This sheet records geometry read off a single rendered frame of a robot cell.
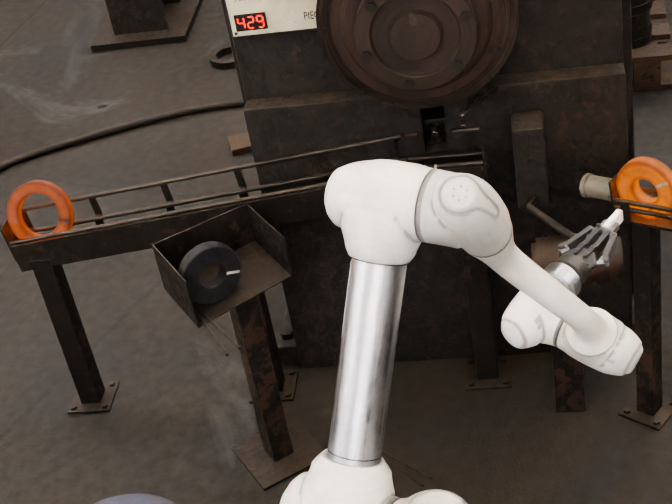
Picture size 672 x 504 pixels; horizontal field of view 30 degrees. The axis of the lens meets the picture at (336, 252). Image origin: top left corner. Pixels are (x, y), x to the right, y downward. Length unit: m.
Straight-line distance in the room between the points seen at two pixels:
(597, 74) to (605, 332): 0.82
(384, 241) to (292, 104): 1.08
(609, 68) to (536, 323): 0.81
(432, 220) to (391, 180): 0.10
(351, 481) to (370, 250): 0.42
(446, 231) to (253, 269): 1.03
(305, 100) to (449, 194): 1.17
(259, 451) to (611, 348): 1.23
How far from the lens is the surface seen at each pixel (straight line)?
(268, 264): 3.09
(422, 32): 2.88
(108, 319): 4.12
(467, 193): 2.10
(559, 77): 3.16
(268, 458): 3.45
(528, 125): 3.11
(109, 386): 3.84
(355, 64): 3.01
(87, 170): 4.99
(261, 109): 3.23
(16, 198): 3.50
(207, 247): 2.95
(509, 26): 2.97
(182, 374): 3.81
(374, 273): 2.21
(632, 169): 3.00
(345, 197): 2.21
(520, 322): 2.62
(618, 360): 2.60
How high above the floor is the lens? 2.35
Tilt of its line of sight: 34 degrees down
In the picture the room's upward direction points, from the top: 11 degrees counter-clockwise
